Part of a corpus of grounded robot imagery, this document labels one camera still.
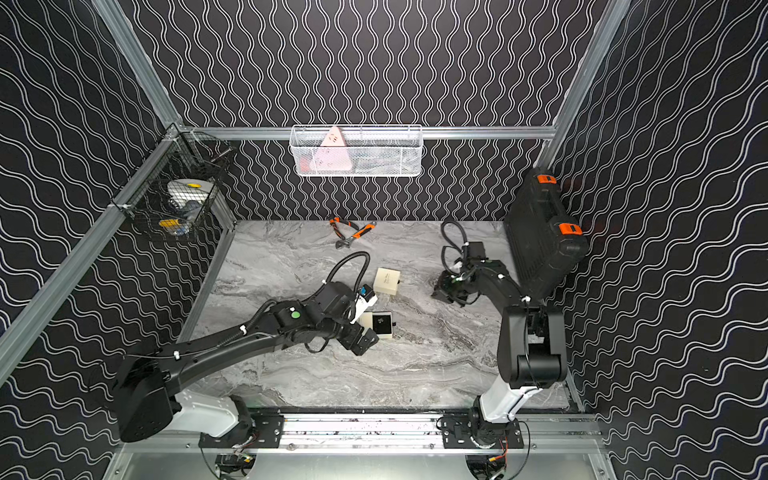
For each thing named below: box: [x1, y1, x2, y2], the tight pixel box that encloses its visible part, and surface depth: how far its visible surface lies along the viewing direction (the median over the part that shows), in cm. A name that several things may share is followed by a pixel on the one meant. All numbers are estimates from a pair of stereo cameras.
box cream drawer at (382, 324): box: [372, 312, 393, 339], surface depth 94 cm
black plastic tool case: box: [504, 168, 589, 300], surface depth 90 cm
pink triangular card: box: [309, 126, 352, 171], surface depth 91 cm
